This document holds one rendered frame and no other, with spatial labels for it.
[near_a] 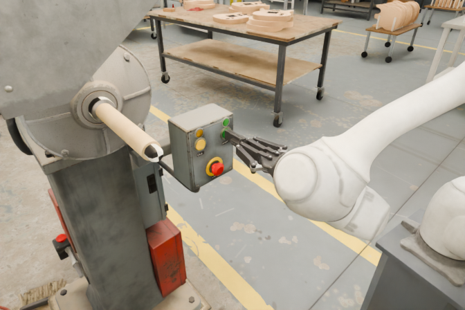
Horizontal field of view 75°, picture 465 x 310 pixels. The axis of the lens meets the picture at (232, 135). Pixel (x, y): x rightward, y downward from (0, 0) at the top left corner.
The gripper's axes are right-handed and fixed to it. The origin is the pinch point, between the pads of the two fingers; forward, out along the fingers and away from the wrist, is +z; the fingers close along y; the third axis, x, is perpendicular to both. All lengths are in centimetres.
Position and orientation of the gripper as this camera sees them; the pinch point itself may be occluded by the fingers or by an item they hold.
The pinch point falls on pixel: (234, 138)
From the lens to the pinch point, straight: 83.3
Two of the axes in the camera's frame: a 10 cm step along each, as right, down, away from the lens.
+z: -6.7, -3.9, 6.4
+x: 0.0, -8.6, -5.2
